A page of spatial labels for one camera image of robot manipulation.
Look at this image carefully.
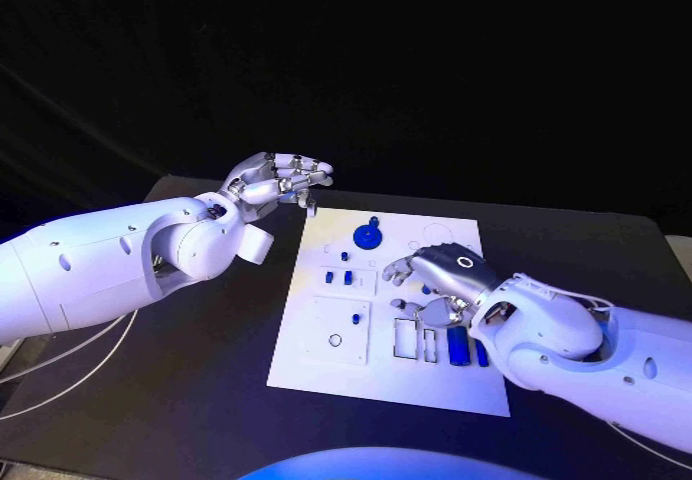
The long thick blue cylinder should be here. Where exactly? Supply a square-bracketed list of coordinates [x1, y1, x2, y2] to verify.
[446, 325, 472, 367]

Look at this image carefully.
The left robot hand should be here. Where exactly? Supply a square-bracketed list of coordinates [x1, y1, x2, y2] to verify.
[218, 151, 336, 222]

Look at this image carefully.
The white cable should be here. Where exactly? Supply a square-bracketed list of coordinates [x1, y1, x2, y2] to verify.
[606, 419, 692, 472]
[0, 313, 127, 384]
[0, 310, 139, 421]

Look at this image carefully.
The white task board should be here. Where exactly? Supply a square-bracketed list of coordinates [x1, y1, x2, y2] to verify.
[266, 207, 512, 418]

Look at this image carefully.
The blue gear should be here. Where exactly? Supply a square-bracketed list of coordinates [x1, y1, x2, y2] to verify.
[352, 216, 385, 250]

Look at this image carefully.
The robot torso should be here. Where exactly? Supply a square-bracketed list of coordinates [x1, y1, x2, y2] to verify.
[236, 446, 548, 480]

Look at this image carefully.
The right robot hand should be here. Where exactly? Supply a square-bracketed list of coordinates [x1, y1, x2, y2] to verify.
[381, 242, 507, 330]

